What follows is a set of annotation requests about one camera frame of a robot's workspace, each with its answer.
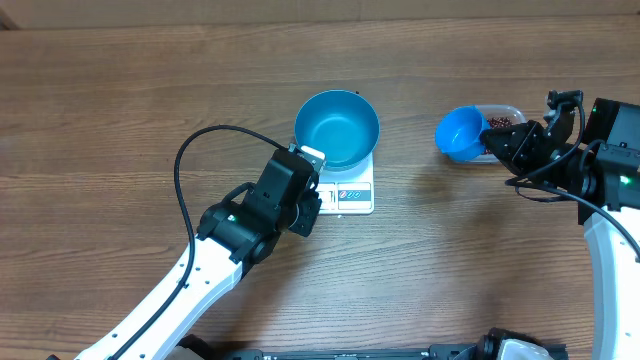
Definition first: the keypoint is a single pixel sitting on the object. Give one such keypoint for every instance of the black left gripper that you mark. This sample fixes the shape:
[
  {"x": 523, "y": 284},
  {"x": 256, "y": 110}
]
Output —
[{"x": 310, "y": 207}]

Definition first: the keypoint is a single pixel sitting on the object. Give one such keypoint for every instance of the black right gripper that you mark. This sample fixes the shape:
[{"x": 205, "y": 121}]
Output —
[{"x": 521, "y": 139}]

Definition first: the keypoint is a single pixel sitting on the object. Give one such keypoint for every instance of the red adzuki beans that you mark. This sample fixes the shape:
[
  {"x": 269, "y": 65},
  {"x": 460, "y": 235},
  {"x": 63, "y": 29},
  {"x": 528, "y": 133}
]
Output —
[{"x": 499, "y": 122}]

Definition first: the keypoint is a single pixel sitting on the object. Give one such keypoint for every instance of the blue plastic measuring scoop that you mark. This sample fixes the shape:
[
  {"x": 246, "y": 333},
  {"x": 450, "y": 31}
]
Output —
[{"x": 458, "y": 134}]

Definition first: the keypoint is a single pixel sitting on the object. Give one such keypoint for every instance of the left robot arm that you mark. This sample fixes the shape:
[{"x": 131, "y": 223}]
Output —
[{"x": 232, "y": 237}]

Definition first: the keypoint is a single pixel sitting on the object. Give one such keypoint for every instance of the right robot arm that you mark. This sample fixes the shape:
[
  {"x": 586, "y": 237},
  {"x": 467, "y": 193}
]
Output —
[{"x": 590, "y": 157}]

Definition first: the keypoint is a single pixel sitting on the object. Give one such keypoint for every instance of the white digital kitchen scale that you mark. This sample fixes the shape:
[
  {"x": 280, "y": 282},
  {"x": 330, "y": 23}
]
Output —
[{"x": 348, "y": 192}]

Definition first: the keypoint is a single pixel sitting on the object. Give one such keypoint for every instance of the teal blue bowl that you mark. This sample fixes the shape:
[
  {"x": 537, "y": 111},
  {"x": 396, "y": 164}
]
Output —
[{"x": 341, "y": 124}]

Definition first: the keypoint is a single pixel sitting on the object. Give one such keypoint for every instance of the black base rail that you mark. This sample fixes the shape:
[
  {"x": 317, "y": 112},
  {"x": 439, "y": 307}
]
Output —
[{"x": 496, "y": 344}]

